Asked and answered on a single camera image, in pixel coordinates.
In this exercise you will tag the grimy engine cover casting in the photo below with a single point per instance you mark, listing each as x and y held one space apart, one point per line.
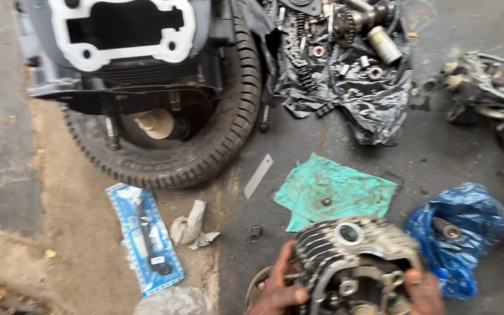
488 87

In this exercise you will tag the dark ribbed cylindrical part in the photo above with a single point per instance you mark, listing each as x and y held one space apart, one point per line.
446 228

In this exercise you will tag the black plastic sheet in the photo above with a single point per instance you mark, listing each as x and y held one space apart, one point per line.
365 96

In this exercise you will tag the round metal plate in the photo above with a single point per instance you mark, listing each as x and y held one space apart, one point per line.
254 286

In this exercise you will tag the cream metal cylinder pin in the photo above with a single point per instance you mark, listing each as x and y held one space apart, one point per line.
384 44

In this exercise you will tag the white engine gasket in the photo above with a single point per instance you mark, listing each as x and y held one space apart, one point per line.
103 48

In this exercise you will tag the black rubber tyre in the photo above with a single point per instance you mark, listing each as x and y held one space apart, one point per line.
217 144

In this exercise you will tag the blue gasket kit packet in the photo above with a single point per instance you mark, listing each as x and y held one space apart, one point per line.
145 238

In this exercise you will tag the small round metal nut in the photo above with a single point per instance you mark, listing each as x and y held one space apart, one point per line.
326 201

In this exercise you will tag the flat grey metal strip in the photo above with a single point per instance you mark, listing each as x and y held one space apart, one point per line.
258 176

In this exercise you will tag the blue plastic bag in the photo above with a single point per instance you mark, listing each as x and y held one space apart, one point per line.
462 245

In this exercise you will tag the camshaft with toothed sprocket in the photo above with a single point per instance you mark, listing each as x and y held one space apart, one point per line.
357 22

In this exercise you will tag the grey engine block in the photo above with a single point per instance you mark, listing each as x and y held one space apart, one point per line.
116 65

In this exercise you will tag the cream wheel hub axle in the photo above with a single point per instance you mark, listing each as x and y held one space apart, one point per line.
160 124

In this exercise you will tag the crumpled white rag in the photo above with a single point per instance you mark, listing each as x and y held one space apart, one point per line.
190 225

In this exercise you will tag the person's right hand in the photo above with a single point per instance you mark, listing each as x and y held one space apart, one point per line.
427 295

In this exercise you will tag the person's left hand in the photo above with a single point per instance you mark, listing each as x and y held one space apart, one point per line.
275 292

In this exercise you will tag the finned engine cylinder head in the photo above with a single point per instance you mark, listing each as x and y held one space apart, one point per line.
357 262

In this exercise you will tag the small silver dowel sleeve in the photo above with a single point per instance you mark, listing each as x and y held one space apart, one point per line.
344 70
364 61

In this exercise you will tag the green crumpled paper sheet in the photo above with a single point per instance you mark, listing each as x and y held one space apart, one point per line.
335 188

